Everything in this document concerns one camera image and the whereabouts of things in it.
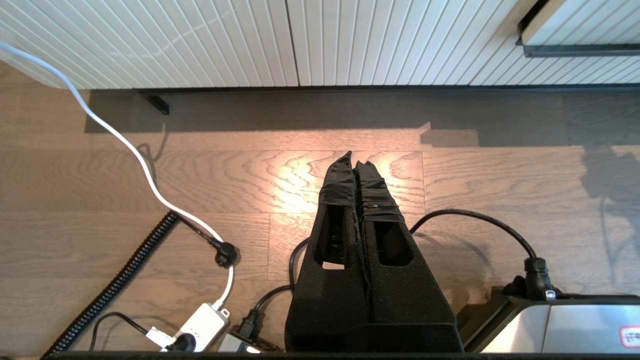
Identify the white power strip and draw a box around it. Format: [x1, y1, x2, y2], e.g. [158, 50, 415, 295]
[175, 302, 231, 352]

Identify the white fluted drawer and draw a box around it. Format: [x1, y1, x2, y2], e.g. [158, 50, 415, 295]
[516, 0, 640, 58]

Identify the black charging cable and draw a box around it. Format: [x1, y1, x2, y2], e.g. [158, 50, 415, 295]
[237, 209, 556, 342]

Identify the black coiled cable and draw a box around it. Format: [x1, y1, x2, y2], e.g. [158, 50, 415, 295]
[42, 211, 181, 357]

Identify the white slatted cabinet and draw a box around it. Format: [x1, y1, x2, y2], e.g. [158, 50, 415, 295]
[0, 0, 640, 95]

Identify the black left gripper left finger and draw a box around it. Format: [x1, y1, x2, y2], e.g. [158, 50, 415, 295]
[284, 151, 372, 352]

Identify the grey power brick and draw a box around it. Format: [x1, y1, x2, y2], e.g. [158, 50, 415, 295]
[218, 333, 261, 354]

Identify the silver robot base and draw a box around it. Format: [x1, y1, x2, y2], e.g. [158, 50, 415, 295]
[460, 287, 640, 354]

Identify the white power cable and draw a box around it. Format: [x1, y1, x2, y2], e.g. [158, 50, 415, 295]
[0, 41, 236, 308]

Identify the small white plug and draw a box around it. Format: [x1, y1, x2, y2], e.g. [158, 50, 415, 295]
[146, 326, 176, 350]

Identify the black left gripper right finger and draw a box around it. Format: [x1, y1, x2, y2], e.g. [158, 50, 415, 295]
[354, 161, 464, 352]

